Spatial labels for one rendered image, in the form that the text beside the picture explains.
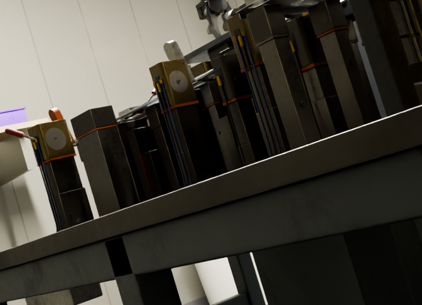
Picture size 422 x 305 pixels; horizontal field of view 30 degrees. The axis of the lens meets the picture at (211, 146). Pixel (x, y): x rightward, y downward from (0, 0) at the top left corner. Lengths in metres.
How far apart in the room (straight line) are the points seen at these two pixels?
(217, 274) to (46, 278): 2.98
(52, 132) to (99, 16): 2.96
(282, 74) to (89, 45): 3.91
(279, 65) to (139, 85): 3.97
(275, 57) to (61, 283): 0.66
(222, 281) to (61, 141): 2.33
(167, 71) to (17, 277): 0.63
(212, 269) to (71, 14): 1.93
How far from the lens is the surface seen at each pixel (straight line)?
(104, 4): 5.50
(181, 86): 2.03
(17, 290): 1.95
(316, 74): 1.65
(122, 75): 5.37
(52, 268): 1.74
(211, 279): 4.73
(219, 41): 2.55
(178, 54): 2.07
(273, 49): 1.48
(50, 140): 2.53
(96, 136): 2.32
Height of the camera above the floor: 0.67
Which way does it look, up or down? 4 degrees up
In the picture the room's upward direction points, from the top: 17 degrees counter-clockwise
